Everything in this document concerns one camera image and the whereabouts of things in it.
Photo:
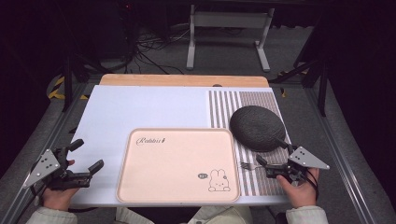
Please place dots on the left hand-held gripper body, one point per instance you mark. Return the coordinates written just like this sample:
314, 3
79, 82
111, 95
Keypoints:
42, 168

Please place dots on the person's left hand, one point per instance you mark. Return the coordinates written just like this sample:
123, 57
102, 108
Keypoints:
57, 199

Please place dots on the pink rabbit print tray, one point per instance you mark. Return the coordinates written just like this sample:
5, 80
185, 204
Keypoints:
174, 168

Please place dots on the yellow black hazard tape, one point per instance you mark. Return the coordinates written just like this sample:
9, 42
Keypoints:
56, 90

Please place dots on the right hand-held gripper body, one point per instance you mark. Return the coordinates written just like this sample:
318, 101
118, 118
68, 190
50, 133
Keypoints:
306, 158

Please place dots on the grey metal stand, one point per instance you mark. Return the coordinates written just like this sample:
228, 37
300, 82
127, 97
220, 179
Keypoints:
230, 20

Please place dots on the person's right hand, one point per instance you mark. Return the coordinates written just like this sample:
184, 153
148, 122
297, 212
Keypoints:
302, 193

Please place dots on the white board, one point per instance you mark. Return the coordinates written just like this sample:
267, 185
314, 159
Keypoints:
140, 107

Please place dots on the black tripod stand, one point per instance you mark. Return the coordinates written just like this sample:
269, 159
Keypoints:
322, 81
68, 81

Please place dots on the striped placemat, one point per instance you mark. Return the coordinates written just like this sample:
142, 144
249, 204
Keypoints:
222, 109

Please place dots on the small metal fork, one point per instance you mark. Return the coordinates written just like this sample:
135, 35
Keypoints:
249, 166

